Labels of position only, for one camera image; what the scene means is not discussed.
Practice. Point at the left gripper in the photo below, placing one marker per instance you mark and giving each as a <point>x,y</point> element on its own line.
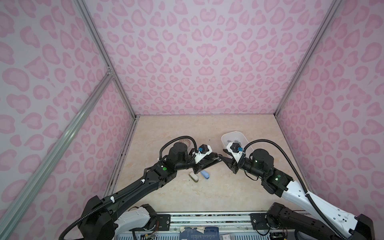
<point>201,164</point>

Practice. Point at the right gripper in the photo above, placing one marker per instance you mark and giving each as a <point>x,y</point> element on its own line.
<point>230,163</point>

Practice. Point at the blue staple box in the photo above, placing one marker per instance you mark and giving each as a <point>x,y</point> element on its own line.
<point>205,174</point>

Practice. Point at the beige staple box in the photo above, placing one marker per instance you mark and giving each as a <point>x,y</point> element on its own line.
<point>194,177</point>

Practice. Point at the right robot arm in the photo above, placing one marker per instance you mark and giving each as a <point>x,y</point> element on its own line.
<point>325,222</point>

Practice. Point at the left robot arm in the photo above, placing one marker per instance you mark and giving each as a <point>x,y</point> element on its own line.
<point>101,218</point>

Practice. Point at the white plastic tray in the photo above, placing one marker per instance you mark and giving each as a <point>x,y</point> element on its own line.
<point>235,135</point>

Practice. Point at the clear tape roll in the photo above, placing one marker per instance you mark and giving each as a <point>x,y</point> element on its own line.
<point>187,140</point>

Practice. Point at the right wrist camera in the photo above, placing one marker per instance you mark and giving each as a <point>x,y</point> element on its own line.
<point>235,149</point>

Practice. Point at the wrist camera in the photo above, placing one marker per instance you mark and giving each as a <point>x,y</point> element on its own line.
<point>235,149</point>
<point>203,151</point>

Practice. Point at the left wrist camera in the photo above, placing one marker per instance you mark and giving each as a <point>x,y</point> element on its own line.
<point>203,151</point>

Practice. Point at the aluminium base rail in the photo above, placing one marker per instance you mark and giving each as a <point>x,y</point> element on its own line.
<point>232,226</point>

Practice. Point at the blue box on rail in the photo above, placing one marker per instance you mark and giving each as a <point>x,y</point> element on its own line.
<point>205,233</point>

